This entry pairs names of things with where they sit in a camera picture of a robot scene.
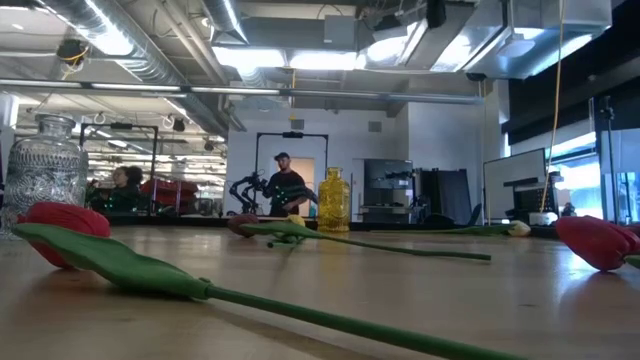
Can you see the yellow glass vase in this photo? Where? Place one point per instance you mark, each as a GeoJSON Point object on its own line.
{"type": "Point", "coordinates": [334, 200]}

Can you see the red artificial tulip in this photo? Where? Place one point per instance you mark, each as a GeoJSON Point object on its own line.
{"type": "Point", "coordinates": [595, 242]}
{"type": "Point", "coordinates": [65, 217]}
{"type": "Point", "coordinates": [243, 222]}

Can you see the white artificial tulip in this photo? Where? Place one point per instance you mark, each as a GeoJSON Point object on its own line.
{"type": "Point", "coordinates": [520, 229]}

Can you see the black background robot arm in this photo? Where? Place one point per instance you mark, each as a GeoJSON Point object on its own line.
{"type": "Point", "coordinates": [247, 192]}

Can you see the clear patterned glass vase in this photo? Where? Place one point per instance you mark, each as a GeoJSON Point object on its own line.
{"type": "Point", "coordinates": [45, 165]}

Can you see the person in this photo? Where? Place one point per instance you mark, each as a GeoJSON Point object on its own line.
{"type": "Point", "coordinates": [122, 192]}
{"type": "Point", "coordinates": [285, 182]}

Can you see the black equipment cabinet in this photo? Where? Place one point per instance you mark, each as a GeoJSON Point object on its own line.
{"type": "Point", "coordinates": [387, 172]}

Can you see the black folding panel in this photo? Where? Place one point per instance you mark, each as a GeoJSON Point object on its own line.
{"type": "Point", "coordinates": [450, 192]}

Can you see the silver horizontal ceiling pipe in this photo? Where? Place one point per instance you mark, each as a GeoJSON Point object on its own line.
{"type": "Point", "coordinates": [225, 90]}

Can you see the red storage crates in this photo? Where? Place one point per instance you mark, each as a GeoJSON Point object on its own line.
{"type": "Point", "coordinates": [170, 192]}

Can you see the grey ceiling box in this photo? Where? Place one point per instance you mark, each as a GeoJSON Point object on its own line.
{"type": "Point", "coordinates": [339, 29]}

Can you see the white whiteboard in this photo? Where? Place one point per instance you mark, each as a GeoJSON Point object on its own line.
{"type": "Point", "coordinates": [512, 172]}

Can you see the black equipment rack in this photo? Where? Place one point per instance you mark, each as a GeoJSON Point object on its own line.
{"type": "Point", "coordinates": [532, 197]}

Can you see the white round container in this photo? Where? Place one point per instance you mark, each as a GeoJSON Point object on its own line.
{"type": "Point", "coordinates": [542, 218]}

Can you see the black stand pole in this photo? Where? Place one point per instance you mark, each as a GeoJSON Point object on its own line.
{"type": "Point", "coordinates": [609, 150]}

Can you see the black metal rig frame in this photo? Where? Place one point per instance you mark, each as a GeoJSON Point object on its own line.
{"type": "Point", "coordinates": [292, 134]}
{"type": "Point", "coordinates": [120, 126]}

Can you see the silver spiral ventilation duct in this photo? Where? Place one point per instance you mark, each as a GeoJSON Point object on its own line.
{"type": "Point", "coordinates": [145, 60]}

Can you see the black ceiling camera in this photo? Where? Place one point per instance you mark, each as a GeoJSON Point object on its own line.
{"type": "Point", "coordinates": [72, 50]}

